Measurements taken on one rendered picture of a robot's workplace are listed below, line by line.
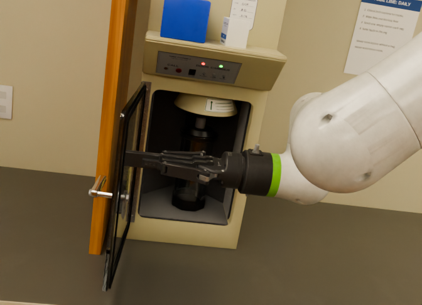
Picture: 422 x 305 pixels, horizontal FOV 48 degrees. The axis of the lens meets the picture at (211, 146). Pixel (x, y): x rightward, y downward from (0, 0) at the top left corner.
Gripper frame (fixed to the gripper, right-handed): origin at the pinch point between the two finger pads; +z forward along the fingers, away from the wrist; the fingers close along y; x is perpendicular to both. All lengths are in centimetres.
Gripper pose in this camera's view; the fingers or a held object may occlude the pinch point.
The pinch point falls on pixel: (141, 159)
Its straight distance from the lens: 97.3
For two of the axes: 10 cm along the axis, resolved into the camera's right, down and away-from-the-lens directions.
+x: -1.6, 9.3, 3.2
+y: 0.9, 3.4, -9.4
